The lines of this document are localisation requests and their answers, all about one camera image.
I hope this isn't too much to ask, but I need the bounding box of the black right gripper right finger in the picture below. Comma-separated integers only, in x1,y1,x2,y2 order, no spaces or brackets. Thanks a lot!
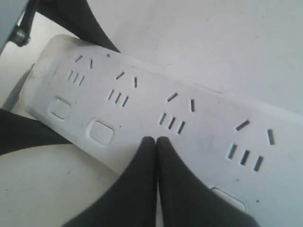
156,137,258,227

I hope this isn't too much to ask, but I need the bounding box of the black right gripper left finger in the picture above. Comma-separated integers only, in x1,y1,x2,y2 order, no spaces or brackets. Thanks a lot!
64,137,157,227

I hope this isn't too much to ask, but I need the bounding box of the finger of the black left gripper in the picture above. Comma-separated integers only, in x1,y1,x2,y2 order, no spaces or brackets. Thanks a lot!
37,0,119,52
0,109,71,155

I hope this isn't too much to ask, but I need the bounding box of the white five-outlet power strip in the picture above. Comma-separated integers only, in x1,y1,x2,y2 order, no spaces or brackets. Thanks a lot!
19,35,303,227

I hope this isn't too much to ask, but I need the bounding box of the grey power cord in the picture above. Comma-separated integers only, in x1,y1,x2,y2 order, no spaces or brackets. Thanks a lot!
0,68,31,112

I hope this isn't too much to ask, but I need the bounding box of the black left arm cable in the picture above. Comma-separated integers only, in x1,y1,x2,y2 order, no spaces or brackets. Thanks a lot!
13,0,38,48

